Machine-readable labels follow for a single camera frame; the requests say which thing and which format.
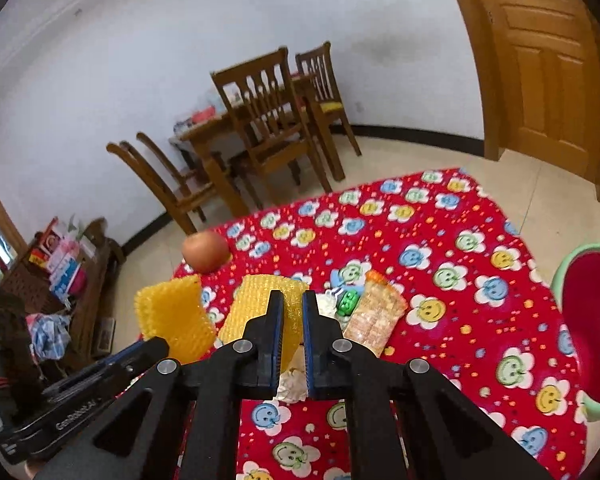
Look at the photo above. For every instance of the green toy car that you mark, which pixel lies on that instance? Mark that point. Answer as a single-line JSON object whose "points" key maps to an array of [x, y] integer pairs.
{"points": [[349, 304]]}

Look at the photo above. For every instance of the yellow foam fruit net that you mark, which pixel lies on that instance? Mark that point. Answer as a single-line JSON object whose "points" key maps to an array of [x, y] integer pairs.
{"points": [[250, 305], [172, 317]]}

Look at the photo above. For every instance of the red smiley flower tablecloth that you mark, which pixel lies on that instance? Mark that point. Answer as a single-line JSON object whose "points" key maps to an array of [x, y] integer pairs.
{"points": [[455, 280]]}

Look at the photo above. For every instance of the red basin with green rim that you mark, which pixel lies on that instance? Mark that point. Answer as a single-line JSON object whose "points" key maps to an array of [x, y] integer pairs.
{"points": [[597, 320]]}

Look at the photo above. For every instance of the yellow seat cushion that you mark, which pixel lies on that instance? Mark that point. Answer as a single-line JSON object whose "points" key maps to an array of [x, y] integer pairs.
{"points": [[330, 106]]}

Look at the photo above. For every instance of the brown apple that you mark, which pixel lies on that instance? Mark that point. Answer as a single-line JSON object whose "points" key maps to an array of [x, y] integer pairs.
{"points": [[205, 252]]}

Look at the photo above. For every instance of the orange snack packet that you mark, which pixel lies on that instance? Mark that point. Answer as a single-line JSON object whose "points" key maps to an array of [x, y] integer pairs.
{"points": [[375, 312]]}

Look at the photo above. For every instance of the dark wooden bench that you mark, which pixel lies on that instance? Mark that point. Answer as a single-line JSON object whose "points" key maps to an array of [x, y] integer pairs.
{"points": [[85, 320]]}

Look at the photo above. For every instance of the wooden panel door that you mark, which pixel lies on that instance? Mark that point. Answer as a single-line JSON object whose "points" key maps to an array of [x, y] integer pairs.
{"points": [[545, 60]]}

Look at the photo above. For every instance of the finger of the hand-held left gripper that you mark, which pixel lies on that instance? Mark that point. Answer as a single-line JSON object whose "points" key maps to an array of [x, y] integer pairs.
{"points": [[130, 357]]}

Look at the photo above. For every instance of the wooden dining chair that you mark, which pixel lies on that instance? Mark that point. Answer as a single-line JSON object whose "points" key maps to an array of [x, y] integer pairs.
{"points": [[265, 130], [325, 82], [165, 182]]}

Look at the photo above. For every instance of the white tissue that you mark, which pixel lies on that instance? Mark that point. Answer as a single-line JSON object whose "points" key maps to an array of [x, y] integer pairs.
{"points": [[292, 385]]}

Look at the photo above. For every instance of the grey flat scale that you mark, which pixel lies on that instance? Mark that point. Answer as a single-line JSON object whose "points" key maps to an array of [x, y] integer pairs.
{"points": [[103, 337]]}

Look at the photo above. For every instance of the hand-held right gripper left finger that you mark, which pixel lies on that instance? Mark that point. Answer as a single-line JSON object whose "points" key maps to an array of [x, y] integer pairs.
{"points": [[279, 332]]}

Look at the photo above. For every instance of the stack of cardboard boxes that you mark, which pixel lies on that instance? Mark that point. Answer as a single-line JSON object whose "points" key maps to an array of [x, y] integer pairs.
{"points": [[62, 260]]}

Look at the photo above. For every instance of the blue plaid cloth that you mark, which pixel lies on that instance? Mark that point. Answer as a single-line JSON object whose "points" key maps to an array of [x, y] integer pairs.
{"points": [[50, 336]]}

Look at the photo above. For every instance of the wooden dining table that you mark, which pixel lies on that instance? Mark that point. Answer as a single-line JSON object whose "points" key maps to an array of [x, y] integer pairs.
{"points": [[207, 142]]}

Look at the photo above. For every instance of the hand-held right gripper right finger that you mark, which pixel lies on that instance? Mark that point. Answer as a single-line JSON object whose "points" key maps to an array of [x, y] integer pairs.
{"points": [[308, 332]]}

